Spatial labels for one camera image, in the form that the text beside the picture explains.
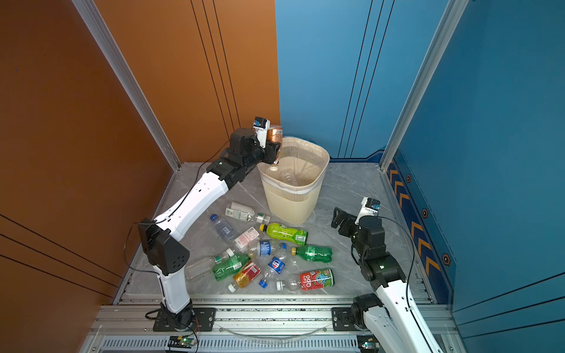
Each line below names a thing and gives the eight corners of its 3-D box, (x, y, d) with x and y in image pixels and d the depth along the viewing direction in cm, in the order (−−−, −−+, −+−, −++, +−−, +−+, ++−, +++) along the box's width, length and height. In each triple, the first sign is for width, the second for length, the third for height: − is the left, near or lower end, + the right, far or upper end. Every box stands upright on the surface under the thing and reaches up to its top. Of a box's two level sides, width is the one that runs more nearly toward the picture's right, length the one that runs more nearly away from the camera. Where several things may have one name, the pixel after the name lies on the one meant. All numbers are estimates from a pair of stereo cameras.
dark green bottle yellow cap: (291, 263, 87) (290, 258, 83) (290, 250, 91) (290, 245, 86) (330, 263, 87) (332, 257, 83) (329, 250, 91) (331, 245, 86)
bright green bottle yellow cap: (259, 235, 94) (257, 230, 90) (263, 224, 97) (262, 219, 93) (305, 247, 90) (306, 242, 86) (308, 236, 93) (309, 231, 90)
